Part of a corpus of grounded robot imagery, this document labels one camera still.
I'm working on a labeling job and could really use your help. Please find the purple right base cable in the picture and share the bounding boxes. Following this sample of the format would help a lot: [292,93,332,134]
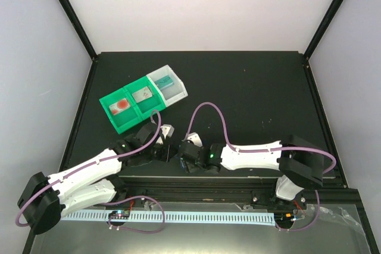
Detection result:
[275,190,321,233]

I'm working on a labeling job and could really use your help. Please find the green bin left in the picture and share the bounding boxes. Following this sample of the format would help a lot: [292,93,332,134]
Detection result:
[99,88,142,134]

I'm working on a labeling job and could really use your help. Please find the white card red pattern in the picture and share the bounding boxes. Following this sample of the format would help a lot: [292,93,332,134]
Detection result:
[132,86,152,103]

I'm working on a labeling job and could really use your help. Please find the black right corner post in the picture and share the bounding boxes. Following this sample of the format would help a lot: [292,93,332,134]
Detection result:
[304,0,344,60]

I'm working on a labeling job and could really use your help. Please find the black corner post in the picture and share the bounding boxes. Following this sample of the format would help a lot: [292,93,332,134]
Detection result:
[304,0,344,60]
[58,0,97,60]

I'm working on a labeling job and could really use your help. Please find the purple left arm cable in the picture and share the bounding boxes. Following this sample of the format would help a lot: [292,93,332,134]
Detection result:
[14,109,163,225]

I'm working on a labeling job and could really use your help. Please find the card with red circle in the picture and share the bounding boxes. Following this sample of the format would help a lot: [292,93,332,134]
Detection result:
[109,98,130,115]

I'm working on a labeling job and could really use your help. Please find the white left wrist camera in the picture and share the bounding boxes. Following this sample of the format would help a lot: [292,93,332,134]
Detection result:
[161,124,174,139]

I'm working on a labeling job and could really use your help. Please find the left controller circuit board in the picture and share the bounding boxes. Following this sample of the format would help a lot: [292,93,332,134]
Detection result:
[108,210,130,220]

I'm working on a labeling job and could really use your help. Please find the white translucent bin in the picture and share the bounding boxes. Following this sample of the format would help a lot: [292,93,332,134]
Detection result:
[146,65,188,107]

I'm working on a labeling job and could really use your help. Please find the green bin middle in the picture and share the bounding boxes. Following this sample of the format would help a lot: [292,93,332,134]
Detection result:
[123,76,165,120]

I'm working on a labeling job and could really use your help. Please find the green bin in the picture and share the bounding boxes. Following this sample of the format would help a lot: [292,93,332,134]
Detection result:
[123,76,165,120]
[99,88,142,134]

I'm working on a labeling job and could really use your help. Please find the black left corner post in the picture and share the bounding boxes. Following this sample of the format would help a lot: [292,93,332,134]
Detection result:
[58,0,97,60]

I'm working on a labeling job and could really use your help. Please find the teal card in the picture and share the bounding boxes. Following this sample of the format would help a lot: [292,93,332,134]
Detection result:
[154,75,174,90]

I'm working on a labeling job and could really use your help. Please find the black aluminium frame rail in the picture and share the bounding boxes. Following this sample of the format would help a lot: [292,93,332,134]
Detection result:
[121,177,362,205]

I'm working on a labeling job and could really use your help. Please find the blue leather card holder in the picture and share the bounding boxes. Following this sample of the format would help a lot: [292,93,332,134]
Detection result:
[180,159,187,171]

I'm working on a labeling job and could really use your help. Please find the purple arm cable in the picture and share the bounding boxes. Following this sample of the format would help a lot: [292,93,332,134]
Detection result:
[14,109,163,225]
[186,102,337,175]

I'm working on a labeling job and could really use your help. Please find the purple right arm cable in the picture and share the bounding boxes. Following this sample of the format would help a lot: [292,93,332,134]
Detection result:
[186,102,337,175]

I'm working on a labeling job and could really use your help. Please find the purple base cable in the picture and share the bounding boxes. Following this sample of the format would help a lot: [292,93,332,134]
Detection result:
[275,190,321,233]
[101,196,166,234]

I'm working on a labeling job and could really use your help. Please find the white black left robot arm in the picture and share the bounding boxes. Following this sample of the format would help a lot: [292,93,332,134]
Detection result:
[15,123,174,234]

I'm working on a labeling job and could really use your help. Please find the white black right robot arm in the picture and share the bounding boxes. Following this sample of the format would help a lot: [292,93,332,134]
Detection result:
[176,133,324,208]

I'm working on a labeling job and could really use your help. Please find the light blue slotted cable duct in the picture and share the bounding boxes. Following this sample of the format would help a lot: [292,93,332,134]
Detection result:
[62,209,275,226]

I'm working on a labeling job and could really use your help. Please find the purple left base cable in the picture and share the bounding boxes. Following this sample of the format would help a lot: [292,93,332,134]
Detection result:
[101,196,166,234]

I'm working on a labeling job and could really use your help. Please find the right controller circuit board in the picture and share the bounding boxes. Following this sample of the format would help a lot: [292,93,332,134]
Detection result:
[274,212,300,221]

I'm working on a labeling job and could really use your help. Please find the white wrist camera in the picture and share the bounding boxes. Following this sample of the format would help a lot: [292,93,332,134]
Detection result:
[186,132,203,147]
[161,124,174,139]

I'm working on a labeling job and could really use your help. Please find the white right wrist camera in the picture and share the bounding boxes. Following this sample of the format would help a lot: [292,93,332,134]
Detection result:
[186,132,203,147]

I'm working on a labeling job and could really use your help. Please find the controller circuit board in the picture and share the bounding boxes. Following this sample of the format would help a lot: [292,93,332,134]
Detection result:
[274,212,300,221]
[108,210,130,220]

